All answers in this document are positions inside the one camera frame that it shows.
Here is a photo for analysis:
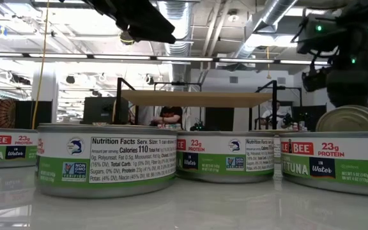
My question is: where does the long ceiling light strip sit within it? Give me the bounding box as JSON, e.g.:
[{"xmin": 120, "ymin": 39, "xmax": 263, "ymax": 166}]
[{"xmin": 0, "ymin": 52, "xmax": 368, "ymax": 68}]

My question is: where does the person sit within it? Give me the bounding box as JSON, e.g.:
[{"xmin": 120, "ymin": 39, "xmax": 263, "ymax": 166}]
[
  {"xmin": 149, "ymin": 106, "xmax": 184, "ymax": 126},
  {"xmin": 260, "ymin": 101, "xmax": 294, "ymax": 131}
]

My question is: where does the blue label fish can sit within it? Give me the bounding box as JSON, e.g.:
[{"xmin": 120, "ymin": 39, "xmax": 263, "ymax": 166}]
[{"xmin": 315, "ymin": 104, "xmax": 368, "ymax": 133}]

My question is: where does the hanging ceiling cord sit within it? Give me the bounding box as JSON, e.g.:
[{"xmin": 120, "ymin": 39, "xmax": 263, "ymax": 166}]
[{"xmin": 265, "ymin": 46, "xmax": 273, "ymax": 80}]

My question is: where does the large silver ceiling duct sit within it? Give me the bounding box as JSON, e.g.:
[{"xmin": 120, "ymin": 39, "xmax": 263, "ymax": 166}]
[{"xmin": 231, "ymin": 0, "xmax": 300, "ymax": 70}]

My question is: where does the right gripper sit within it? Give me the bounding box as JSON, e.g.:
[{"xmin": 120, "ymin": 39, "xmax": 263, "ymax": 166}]
[{"xmin": 301, "ymin": 22, "xmax": 368, "ymax": 109}]

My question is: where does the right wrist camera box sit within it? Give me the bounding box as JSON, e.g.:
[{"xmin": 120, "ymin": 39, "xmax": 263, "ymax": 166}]
[{"xmin": 296, "ymin": 14, "xmax": 345, "ymax": 56}]

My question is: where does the black workstation frame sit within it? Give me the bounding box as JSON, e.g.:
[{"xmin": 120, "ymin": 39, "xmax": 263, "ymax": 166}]
[
  {"xmin": 153, "ymin": 81, "xmax": 203, "ymax": 94},
  {"xmin": 257, "ymin": 85, "xmax": 303, "ymax": 108}
]

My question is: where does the wooden shelf black frame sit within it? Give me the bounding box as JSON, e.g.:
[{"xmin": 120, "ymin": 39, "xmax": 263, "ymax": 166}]
[{"xmin": 115, "ymin": 77, "xmax": 279, "ymax": 132}]

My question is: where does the yellow cable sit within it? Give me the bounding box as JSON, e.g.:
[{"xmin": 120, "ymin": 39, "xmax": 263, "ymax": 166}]
[{"xmin": 31, "ymin": 0, "xmax": 50, "ymax": 130}]

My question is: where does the black background monitor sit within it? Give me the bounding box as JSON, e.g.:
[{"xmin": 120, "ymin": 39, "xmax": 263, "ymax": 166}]
[
  {"xmin": 291, "ymin": 105, "xmax": 319, "ymax": 132},
  {"xmin": 82, "ymin": 96, "xmax": 130, "ymax": 125}
]

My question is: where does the black partition panel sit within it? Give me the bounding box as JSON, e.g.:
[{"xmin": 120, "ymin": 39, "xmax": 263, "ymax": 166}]
[{"xmin": 14, "ymin": 100, "xmax": 53, "ymax": 128}]

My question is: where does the black ceiling dome device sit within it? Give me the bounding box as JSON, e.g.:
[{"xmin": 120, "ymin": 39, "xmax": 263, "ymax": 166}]
[{"xmin": 119, "ymin": 29, "xmax": 136, "ymax": 46}]

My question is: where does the black background screen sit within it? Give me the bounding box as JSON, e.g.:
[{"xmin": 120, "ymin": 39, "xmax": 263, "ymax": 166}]
[{"xmin": 204, "ymin": 107, "xmax": 235, "ymax": 132}]

